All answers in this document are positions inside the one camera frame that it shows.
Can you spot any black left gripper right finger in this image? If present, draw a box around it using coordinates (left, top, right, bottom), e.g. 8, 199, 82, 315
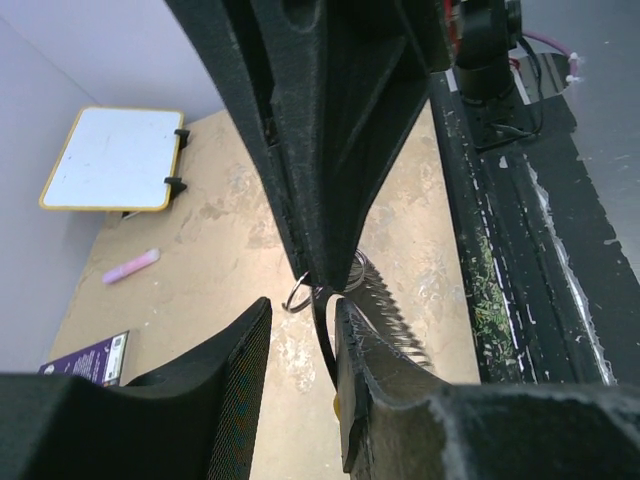
335, 299, 639, 479

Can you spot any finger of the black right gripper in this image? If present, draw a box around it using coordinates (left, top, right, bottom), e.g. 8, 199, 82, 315
309, 1, 450, 291
167, 1, 330, 285

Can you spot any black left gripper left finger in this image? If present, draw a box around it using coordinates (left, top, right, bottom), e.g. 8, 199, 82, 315
1, 298, 272, 479

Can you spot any purple printed card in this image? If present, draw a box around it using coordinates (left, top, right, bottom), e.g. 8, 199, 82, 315
38, 331, 130, 387

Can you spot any pink eraser stick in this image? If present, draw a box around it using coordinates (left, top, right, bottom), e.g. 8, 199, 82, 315
102, 248, 161, 285

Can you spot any small whiteboard on stand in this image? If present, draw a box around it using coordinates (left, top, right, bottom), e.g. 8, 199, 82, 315
39, 106, 190, 212

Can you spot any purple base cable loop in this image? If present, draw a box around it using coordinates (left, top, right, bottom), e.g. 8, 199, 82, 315
519, 28, 585, 86

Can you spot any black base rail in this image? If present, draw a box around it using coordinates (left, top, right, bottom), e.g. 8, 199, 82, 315
431, 73, 639, 385

